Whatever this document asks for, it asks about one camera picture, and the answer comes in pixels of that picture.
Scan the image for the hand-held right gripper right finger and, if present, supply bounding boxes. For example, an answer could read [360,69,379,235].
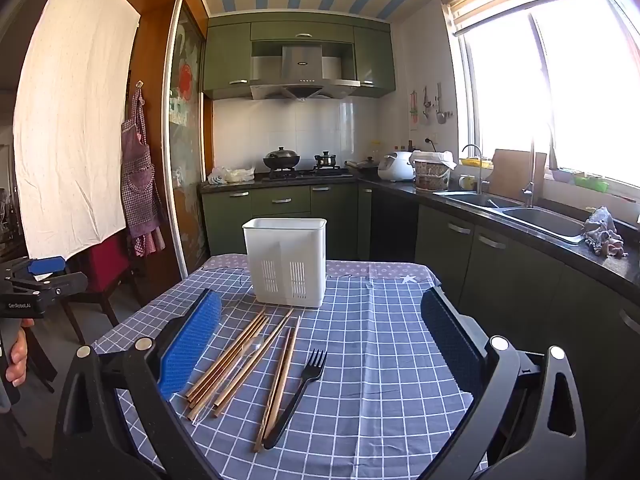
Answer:
[420,286,588,480]

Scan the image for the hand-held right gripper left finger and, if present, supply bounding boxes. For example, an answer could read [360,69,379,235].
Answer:
[52,289,223,480]

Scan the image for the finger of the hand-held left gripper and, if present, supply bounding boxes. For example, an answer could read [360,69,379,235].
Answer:
[2,256,67,287]
[12,271,90,302]

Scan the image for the pile of wooden chopsticks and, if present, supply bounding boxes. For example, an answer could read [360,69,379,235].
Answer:
[185,308,271,423]

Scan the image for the single wooden chopstick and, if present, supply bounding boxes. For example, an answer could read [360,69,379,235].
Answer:
[214,327,277,413]
[212,308,296,418]
[253,328,293,454]
[262,315,302,442]

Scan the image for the clear plastic spoon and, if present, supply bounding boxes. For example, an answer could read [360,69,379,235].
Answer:
[190,336,265,423]

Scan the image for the black plastic fork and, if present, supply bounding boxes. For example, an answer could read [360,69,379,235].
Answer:
[262,348,329,451]

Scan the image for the white plastic utensil holder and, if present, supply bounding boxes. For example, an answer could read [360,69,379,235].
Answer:
[242,217,328,309]

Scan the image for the person's left hand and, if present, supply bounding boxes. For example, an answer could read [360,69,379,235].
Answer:
[5,323,36,388]

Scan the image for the red wooden chair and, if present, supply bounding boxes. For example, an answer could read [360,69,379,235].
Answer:
[60,232,138,346]

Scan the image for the blue checked tablecloth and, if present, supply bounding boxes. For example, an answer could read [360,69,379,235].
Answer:
[92,259,488,480]

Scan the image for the green lower kitchen cabinets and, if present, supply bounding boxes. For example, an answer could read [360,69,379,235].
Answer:
[200,182,640,376]

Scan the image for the green kitchen cabinets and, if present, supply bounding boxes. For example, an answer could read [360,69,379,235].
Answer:
[200,182,640,376]
[201,12,397,101]

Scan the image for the purple patterned tablecloth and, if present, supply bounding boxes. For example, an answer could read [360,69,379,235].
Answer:
[202,254,436,286]

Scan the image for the purple checked apron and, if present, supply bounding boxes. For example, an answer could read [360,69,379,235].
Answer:
[120,80,168,258]

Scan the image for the steel kitchen sink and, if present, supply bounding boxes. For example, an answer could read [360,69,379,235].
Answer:
[435,191,588,241]

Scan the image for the white curtain sheet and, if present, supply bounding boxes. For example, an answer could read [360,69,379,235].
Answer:
[12,0,142,261]

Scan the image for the black kitchen countertop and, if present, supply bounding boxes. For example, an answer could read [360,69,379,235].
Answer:
[197,170,640,301]

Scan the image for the patterned bucket with cloth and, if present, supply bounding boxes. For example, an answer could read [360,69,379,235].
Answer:
[409,150,458,192]

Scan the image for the curved steel faucet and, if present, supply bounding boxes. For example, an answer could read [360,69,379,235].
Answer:
[461,143,485,195]

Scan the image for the glass sliding door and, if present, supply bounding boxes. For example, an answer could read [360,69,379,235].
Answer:
[162,0,213,278]

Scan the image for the white plastic bags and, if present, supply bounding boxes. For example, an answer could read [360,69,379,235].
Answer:
[207,165,256,184]

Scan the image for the wooden cutting board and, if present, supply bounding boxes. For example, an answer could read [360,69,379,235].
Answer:
[487,148,548,203]

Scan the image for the straight steel faucet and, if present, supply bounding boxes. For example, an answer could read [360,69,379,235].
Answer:
[521,137,537,208]

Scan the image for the white rice cooker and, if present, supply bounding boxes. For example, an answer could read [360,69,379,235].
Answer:
[377,151,417,182]

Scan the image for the crumpled grey rag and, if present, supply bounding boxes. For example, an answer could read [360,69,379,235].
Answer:
[581,206,627,259]

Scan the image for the black pan with lid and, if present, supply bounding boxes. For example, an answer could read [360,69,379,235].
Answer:
[345,156,382,177]

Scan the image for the black gas stove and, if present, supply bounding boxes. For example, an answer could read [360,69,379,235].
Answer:
[255,165,355,181]

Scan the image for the black wok with lid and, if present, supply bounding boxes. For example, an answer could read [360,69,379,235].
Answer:
[262,146,302,171]

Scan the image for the green plastic tub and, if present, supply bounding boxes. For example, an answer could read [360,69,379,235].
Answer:
[572,171,611,193]

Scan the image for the kitchen window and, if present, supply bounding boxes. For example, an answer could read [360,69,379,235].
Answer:
[457,0,640,188]

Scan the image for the green upper kitchen cabinets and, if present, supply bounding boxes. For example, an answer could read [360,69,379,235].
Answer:
[201,12,397,101]

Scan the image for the steel range hood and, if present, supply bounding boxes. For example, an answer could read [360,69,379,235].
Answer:
[248,42,362,102]

